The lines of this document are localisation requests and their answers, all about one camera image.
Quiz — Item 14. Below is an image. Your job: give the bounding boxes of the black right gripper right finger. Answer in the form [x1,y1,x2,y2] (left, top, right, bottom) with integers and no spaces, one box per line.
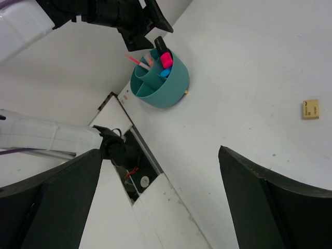
[218,146,331,248]

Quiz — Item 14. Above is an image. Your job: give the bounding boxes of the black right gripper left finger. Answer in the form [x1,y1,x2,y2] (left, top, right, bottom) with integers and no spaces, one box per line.
[1,149,103,248]

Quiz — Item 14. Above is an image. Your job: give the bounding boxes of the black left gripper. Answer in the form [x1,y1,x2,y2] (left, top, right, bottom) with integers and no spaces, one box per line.
[72,0,174,52]

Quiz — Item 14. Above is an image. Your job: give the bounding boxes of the black pink marker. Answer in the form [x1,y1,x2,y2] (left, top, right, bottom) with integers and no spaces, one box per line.
[154,36,173,69]

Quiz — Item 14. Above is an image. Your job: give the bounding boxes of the pink clear pen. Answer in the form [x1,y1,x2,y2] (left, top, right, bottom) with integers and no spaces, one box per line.
[125,54,150,71]

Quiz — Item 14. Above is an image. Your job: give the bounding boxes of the black blue yellow marker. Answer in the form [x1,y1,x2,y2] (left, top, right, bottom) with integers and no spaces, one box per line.
[160,68,171,78]

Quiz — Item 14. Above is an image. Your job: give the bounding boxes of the teal plastic cup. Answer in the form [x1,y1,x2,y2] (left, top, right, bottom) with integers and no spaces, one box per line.
[130,49,189,108]

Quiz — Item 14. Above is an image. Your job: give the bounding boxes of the orange highlighter pen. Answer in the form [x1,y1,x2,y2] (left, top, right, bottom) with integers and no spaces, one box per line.
[144,53,154,68]

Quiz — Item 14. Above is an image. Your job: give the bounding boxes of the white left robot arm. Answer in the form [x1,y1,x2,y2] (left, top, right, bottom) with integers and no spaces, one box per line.
[1,0,173,169]

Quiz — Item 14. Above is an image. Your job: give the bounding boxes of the small yellow eraser block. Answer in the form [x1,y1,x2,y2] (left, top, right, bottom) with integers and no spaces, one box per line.
[302,99,320,120]

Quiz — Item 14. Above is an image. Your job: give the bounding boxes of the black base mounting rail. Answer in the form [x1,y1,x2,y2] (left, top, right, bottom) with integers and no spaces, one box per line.
[115,127,163,203]

